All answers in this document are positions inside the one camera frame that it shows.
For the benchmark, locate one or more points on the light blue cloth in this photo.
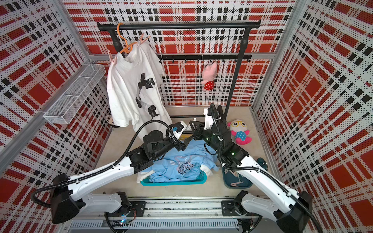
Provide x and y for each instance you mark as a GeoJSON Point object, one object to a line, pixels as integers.
{"type": "Point", "coordinates": [182, 166]}

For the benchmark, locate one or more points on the black-haired boy doll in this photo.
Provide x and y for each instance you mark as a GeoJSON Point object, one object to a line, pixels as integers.
{"type": "Point", "coordinates": [110, 121]}

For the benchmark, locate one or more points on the dark teal clothespin bin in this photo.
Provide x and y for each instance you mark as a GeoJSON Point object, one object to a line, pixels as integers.
{"type": "Point", "coordinates": [233, 180]}

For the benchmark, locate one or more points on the aluminium front rail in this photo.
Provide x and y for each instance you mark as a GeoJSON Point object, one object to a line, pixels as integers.
{"type": "Point", "coordinates": [173, 214]}

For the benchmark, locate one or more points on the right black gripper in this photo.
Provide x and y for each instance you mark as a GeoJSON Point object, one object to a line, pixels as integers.
{"type": "Point", "coordinates": [198, 133]}

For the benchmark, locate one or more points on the pink pig plush toy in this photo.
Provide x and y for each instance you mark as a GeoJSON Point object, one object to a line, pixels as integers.
{"type": "Point", "coordinates": [208, 76]}

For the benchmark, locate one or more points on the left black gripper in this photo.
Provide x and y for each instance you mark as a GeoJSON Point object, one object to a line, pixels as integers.
{"type": "Point", "coordinates": [179, 146]}

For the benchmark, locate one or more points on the white owl plush toy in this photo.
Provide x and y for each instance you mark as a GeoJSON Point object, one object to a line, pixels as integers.
{"type": "Point", "coordinates": [239, 130]}

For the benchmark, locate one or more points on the yellow plastic hanger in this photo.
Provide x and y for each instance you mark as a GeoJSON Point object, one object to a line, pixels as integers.
{"type": "Point", "coordinates": [185, 136]}

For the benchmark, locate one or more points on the black wall hook rail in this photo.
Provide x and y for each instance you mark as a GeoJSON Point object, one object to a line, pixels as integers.
{"type": "Point", "coordinates": [209, 57]}

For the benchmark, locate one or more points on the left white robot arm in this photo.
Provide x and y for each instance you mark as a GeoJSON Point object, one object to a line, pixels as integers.
{"type": "Point", "coordinates": [69, 197]}

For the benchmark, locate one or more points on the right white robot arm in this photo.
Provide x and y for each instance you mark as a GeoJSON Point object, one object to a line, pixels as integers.
{"type": "Point", "coordinates": [289, 209]}

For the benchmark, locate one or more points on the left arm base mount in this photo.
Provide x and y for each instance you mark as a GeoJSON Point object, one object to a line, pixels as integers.
{"type": "Point", "coordinates": [134, 209]}

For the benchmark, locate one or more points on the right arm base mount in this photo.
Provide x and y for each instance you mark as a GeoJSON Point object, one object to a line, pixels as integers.
{"type": "Point", "coordinates": [231, 208]}

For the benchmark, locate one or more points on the white wire mesh basket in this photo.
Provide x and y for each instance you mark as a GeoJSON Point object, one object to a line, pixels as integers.
{"type": "Point", "coordinates": [67, 105]}

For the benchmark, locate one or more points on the white printed t-shirt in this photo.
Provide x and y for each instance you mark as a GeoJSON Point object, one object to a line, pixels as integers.
{"type": "Point", "coordinates": [132, 87]}

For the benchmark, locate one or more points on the pink clothespin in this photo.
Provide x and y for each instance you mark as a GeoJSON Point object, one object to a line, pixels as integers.
{"type": "Point", "coordinates": [112, 58]}
{"type": "Point", "coordinates": [142, 38]}

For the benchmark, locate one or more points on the orange plastic hanger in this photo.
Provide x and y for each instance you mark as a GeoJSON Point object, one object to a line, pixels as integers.
{"type": "Point", "coordinates": [128, 47]}

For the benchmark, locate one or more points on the teal flat tray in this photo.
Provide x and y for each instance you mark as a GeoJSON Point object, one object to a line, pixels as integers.
{"type": "Point", "coordinates": [202, 178]}

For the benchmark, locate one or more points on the black clothes rack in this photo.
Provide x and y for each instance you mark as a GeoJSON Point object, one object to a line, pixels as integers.
{"type": "Point", "coordinates": [247, 26]}

